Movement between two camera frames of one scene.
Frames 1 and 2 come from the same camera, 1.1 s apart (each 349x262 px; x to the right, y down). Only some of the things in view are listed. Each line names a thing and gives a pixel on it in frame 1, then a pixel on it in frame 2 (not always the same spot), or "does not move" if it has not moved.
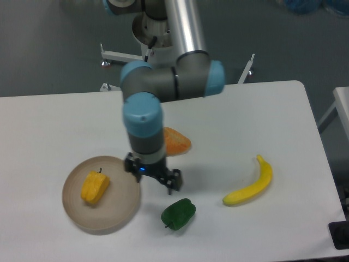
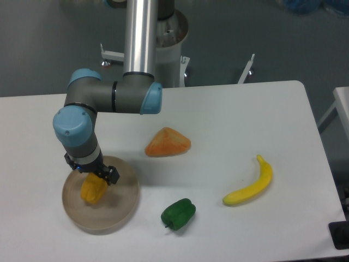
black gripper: x=171 y=179 → x=97 y=167
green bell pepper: x=177 y=214 does not move
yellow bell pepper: x=94 y=186 does not move
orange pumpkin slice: x=175 y=143 does not move
